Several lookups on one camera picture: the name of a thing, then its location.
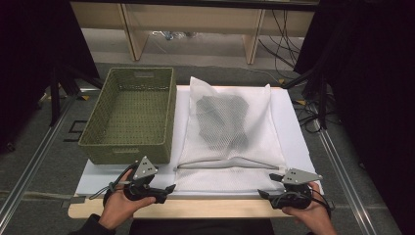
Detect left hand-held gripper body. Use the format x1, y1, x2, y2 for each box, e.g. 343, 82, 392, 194
121, 155, 164, 204

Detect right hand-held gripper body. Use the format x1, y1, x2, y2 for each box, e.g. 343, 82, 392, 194
269, 167, 324, 211

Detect white mesh laundry bag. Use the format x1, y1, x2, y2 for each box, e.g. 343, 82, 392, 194
173, 75, 288, 194

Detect person's right hand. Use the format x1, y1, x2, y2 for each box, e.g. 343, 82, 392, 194
281, 181, 338, 235

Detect person's left hand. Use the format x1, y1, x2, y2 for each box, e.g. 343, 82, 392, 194
98, 168, 158, 231

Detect wooden table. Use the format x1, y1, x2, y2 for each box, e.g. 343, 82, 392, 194
68, 85, 295, 219

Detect white board sheet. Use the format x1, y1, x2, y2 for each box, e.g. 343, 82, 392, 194
75, 85, 324, 197

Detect person's dark clothing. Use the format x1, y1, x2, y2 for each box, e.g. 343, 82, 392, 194
128, 217, 276, 235

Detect green woven basket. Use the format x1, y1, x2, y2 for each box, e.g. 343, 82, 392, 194
77, 67, 178, 165

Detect dark cloth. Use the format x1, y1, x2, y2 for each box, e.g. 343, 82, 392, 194
195, 93, 251, 152

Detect black metal stand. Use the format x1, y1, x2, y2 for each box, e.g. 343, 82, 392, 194
281, 64, 329, 131
48, 64, 104, 127

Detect black curtain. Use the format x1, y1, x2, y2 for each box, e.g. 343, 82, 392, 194
293, 0, 415, 235
0, 0, 100, 155

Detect clear plastic bag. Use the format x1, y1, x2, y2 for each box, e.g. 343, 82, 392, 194
151, 30, 198, 41

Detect wooden shelf unit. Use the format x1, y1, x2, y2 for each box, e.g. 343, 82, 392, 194
69, 0, 317, 66

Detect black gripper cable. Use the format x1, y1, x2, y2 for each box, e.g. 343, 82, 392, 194
308, 187, 336, 219

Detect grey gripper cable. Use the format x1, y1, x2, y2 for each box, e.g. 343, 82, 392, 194
88, 162, 139, 201

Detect aluminium floor rail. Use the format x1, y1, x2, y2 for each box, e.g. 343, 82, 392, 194
311, 118, 381, 235
0, 86, 99, 227

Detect black floor cables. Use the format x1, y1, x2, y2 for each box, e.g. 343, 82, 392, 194
292, 97, 343, 134

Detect hanging black cables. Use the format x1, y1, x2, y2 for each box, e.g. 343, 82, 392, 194
257, 9, 301, 71

